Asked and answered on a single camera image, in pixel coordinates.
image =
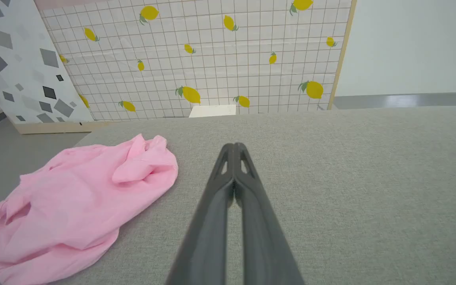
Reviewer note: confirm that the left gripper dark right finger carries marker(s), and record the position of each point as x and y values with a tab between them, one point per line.
261	237

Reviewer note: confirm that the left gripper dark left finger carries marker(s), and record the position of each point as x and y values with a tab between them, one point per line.
208	229

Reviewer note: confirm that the pink garment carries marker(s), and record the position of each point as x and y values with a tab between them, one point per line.
65	206

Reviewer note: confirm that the grey fabric sofa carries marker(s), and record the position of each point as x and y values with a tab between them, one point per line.
350	198

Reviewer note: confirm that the white pillar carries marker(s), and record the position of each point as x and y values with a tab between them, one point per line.
212	111

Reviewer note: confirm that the lemon print grid panel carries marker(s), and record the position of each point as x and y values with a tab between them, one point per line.
212	71

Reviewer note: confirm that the grey terrazzo pattern panel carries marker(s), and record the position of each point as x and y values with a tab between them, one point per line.
22	59

